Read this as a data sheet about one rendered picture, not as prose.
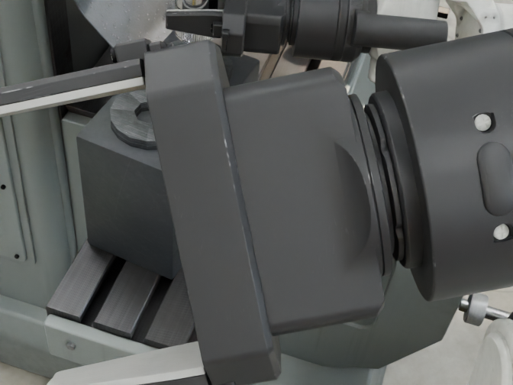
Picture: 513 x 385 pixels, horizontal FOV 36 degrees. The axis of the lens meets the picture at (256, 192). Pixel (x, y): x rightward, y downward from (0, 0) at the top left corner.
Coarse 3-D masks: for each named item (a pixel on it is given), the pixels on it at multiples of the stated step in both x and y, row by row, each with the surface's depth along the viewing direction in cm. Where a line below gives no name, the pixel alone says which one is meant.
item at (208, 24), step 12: (168, 12) 85; (180, 12) 85; (192, 12) 85; (204, 12) 84; (216, 12) 84; (168, 24) 85; (180, 24) 85; (192, 24) 85; (204, 24) 85; (216, 24) 84; (216, 36) 86
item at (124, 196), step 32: (224, 64) 93; (256, 64) 96; (128, 96) 88; (96, 128) 86; (128, 128) 85; (96, 160) 86; (128, 160) 84; (96, 192) 91; (128, 192) 88; (160, 192) 85; (96, 224) 95; (128, 224) 92; (160, 224) 89; (128, 256) 97; (160, 256) 94
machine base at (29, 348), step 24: (0, 312) 180; (24, 312) 180; (0, 336) 183; (24, 336) 181; (0, 360) 190; (24, 360) 186; (48, 360) 182; (288, 360) 177; (264, 384) 173; (288, 384) 173; (312, 384) 174; (336, 384) 174; (360, 384) 175
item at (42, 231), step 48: (0, 0) 124; (48, 0) 127; (0, 48) 131; (48, 48) 133; (96, 48) 153; (0, 144) 146; (48, 144) 148; (0, 192) 156; (48, 192) 156; (0, 240) 167; (48, 240) 165; (0, 288) 181; (48, 288) 176
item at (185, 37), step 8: (176, 0) 86; (184, 0) 84; (192, 0) 84; (200, 0) 84; (208, 0) 85; (216, 0) 86; (176, 8) 86; (184, 8) 85; (192, 8) 85; (200, 8) 85; (208, 8) 85; (216, 8) 87; (176, 32) 89; (184, 32) 88; (184, 40) 88; (192, 40) 88
